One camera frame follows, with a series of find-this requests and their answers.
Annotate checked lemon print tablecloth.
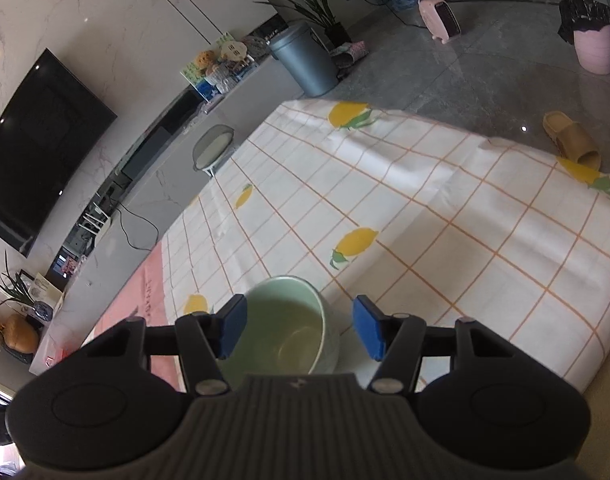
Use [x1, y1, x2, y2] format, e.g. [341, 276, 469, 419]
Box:
[157, 100, 610, 393]

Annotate small pink picture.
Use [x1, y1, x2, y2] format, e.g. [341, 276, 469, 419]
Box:
[55, 255, 83, 278]

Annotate white router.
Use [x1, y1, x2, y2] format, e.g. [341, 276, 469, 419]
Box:
[82, 205, 110, 233]

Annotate illustrated white card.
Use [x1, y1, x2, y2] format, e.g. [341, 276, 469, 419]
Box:
[25, 272, 66, 311]

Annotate black cable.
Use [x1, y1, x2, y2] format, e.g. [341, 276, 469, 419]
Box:
[116, 205, 161, 251]

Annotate green ceramic bowl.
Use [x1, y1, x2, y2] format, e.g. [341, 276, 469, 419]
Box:
[217, 275, 342, 391]

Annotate plant in blue vase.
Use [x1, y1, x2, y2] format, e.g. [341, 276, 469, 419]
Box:
[0, 250, 56, 321]

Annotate white marble tv cabinet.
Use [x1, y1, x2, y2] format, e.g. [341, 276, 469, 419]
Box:
[29, 52, 306, 376]

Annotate round paper fan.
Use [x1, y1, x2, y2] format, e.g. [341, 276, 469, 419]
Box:
[220, 40, 248, 61]

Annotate grey trash can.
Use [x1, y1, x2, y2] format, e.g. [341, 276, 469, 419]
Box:
[268, 22, 340, 97]

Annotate green illustrated board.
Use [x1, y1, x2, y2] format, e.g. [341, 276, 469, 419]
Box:
[180, 32, 236, 91]

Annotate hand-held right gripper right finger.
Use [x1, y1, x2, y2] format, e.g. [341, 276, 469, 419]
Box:
[352, 296, 531, 397]

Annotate brown round jar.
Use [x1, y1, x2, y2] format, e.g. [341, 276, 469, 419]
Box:
[2, 314, 40, 353]

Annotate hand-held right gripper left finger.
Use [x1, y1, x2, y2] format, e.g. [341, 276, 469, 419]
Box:
[75, 294, 248, 397]

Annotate potted snake plant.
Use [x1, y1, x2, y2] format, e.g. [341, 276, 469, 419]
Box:
[255, 0, 353, 46]

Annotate pink fan heater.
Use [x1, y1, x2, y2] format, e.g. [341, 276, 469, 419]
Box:
[417, 0, 462, 41]

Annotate tan rubber slipper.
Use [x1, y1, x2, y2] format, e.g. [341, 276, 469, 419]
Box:
[542, 111, 602, 172]

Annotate black wall television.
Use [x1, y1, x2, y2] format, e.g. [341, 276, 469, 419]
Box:
[0, 48, 118, 256]

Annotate patterned slippers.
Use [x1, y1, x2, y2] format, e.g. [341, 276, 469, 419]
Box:
[330, 40, 371, 68]

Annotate small grey stool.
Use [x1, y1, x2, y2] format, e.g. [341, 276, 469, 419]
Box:
[191, 124, 236, 178]

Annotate pink bin with black bag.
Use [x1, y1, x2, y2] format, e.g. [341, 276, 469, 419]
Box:
[558, 0, 610, 76]

